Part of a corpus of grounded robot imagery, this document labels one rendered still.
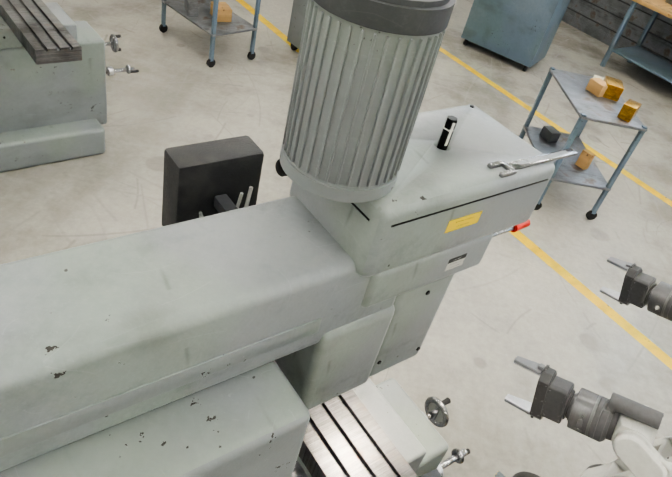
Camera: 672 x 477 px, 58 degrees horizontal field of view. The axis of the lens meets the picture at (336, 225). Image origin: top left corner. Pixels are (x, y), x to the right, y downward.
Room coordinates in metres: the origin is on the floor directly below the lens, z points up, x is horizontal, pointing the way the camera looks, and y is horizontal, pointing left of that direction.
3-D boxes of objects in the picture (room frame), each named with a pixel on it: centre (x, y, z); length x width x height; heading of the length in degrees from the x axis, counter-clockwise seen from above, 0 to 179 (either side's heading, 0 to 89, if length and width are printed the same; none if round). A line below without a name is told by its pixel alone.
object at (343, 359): (0.90, -0.02, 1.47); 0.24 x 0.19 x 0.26; 44
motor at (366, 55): (0.86, 0.02, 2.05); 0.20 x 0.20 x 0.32
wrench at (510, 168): (1.07, -0.35, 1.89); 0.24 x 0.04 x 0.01; 133
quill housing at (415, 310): (1.03, -0.15, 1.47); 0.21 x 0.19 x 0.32; 44
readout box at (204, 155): (1.06, 0.29, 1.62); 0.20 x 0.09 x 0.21; 134
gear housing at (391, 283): (1.00, -0.13, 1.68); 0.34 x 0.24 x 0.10; 134
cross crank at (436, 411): (1.38, -0.51, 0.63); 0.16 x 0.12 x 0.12; 134
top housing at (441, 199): (1.02, -0.15, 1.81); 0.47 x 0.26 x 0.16; 134
